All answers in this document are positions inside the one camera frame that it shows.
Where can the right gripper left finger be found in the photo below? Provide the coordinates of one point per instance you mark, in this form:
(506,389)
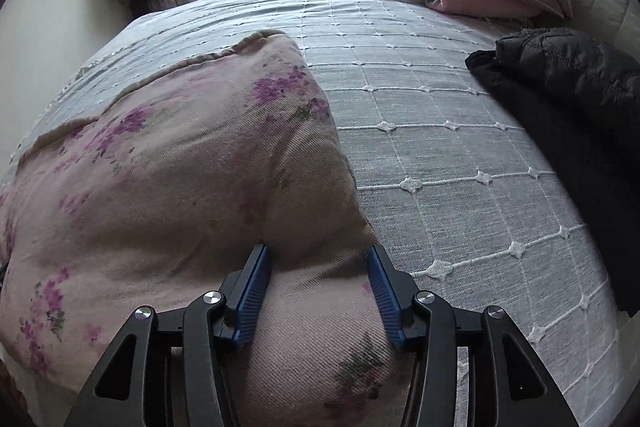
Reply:
(131,383)

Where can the grey quilted bedspread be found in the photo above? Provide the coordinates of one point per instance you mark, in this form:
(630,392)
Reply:
(451,184)

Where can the pink floral quilted garment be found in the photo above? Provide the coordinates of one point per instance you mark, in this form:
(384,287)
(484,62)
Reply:
(157,198)

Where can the black jacket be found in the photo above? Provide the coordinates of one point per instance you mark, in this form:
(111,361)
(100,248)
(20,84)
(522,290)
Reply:
(578,99)

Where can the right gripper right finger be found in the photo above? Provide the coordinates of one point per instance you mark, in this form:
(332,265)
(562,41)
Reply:
(508,383)

